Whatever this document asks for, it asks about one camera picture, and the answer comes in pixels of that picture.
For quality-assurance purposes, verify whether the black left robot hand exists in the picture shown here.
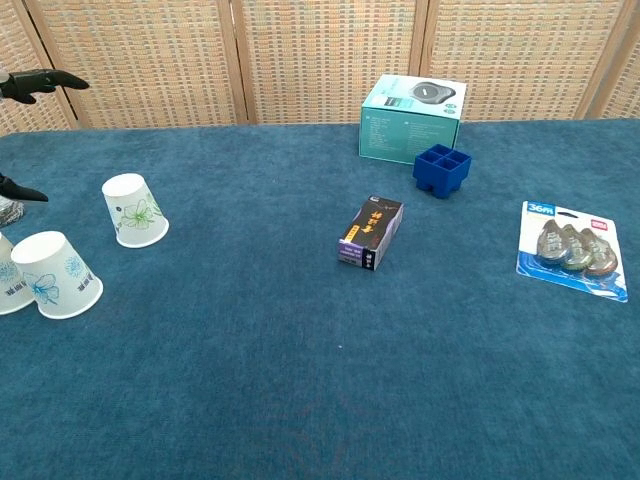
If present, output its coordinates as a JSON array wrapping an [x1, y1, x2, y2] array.
[[0, 68, 91, 204]]

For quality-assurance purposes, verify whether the white cup blue flower print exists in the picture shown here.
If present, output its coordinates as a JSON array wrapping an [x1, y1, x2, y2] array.
[[10, 230, 105, 321], [0, 232, 36, 317]]

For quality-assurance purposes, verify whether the white cup green flower print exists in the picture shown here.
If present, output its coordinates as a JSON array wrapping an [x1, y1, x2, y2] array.
[[101, 172, 170, 249]]

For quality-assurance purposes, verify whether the woven rattan screen panel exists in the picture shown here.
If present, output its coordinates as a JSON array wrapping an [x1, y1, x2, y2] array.
[[587, 29, 640, 121], [230, 0, 430, 126], [0, 0, 79, 137], [22, 0, 257, 130], [409, 0, 640, 124]]

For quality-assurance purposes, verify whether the blue carpet table cover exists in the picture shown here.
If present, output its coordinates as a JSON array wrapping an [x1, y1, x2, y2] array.
[[0, 118, 640, 480]]

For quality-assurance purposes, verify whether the teal speaker product box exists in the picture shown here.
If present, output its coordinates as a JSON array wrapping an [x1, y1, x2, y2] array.
[[358, 73, 468, 165]]

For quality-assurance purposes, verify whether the small dark purple carton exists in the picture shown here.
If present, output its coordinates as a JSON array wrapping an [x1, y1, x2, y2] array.
[[337, 195, 405, 272]]

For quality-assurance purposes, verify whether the blue four-cell plastic holder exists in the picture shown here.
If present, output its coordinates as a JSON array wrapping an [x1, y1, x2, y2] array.
[[412, 143, 473, 202]]

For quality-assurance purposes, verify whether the correction tape blister pack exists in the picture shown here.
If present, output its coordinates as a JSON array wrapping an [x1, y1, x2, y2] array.
[[515, 200, 630, 304]]

